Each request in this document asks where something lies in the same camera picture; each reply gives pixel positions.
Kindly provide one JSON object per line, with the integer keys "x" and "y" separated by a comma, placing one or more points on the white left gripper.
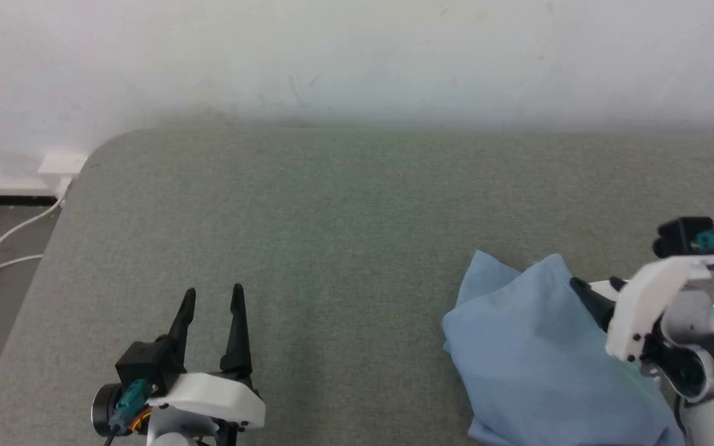
{"x": 208, "y": 396}

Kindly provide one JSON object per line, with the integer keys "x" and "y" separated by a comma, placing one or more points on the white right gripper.
{"x": 648, "y": 303}

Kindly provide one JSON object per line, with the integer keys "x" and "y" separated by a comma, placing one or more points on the blue shirt with white collar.
{"x": 530, "y": 347}

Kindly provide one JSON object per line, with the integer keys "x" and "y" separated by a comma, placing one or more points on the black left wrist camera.
{"x": 143, "y": 365}

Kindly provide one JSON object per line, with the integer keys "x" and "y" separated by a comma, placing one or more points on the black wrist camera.
{"x": 679, "y": 236}
{"x": 143, "y": 365}

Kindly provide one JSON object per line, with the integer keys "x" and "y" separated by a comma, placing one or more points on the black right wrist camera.
{"x": 679, "y": 236}

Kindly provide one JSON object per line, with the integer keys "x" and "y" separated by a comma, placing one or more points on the white wall socket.
{"x": 61, "y": 166}

